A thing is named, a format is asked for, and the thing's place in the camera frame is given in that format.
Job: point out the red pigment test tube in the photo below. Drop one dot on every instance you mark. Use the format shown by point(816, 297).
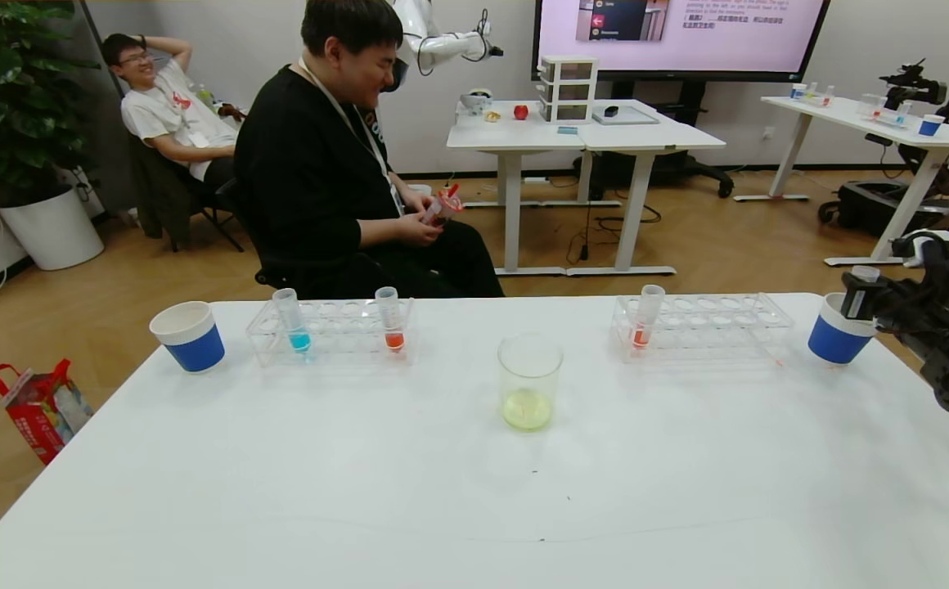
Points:
point(645, 319)
point(391, 325)

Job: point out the dark folding chair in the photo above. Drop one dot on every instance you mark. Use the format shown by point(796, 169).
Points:
point(159, 191)

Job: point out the black camera rig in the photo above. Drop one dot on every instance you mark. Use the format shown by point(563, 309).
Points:
point(908, 83)

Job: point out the black display stand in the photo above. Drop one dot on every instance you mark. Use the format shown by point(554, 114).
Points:
point(687, 170)

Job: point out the small blue paper cup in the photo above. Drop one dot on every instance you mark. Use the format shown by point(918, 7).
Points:
point(928, 127)
point(796, 92)

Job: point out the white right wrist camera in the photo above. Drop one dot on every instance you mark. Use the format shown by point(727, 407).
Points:
point(923, 245)

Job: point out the white bowl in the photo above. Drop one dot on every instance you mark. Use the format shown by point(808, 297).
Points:
point(475, 102)

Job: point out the large wall display screen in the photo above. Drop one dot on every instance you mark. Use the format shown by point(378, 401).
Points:
point(679, 49)

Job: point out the clear plastic tube rack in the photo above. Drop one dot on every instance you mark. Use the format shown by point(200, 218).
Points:
point(344, 327)
point(703, 327)

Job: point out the grey tablet pad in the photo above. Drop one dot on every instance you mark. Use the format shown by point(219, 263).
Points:
point(625, 117)

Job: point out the green potted plant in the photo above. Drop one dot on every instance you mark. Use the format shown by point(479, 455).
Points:
point(8, 98)

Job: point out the man in white t-shirt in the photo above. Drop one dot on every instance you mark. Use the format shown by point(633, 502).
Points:
point(168, 114)

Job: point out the red paper shopping bag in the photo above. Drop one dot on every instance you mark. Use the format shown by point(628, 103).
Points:
point(35, 415)

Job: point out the blue white paper cup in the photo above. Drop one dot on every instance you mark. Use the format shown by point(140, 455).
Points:
point(834, 343)
point(195, 348)

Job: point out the black office chair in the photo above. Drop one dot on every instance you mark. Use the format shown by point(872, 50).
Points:
point(274, 278)

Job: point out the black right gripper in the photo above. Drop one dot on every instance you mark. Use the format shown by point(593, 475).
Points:
point(854, 300)

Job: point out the blue pigment test tube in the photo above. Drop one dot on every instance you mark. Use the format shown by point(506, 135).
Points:
point(294, 319)

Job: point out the clear glass beaker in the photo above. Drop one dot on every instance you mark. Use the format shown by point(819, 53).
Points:
point(529, 405)

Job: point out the white drawer organizer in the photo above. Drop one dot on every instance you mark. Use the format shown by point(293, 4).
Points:
point(568, 88)

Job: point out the small clear tube rack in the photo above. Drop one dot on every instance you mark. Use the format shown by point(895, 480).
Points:
point(890, 120)
point(816, 97)

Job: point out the man in black shirt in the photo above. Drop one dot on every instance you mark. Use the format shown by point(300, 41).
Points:
point(303, 180)

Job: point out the long white standing desk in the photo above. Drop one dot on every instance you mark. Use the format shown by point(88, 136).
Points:
point(851, 114)

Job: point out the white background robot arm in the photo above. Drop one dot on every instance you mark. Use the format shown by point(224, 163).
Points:
point(442, 45)

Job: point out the red pink toy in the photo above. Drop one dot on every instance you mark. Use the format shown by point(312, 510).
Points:
point(446, 204)

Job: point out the white plant pot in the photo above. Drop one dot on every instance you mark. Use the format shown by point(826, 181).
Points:
point(53, 231)

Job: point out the small glass beaker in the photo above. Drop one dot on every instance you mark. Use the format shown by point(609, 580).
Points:
point(869, 106)

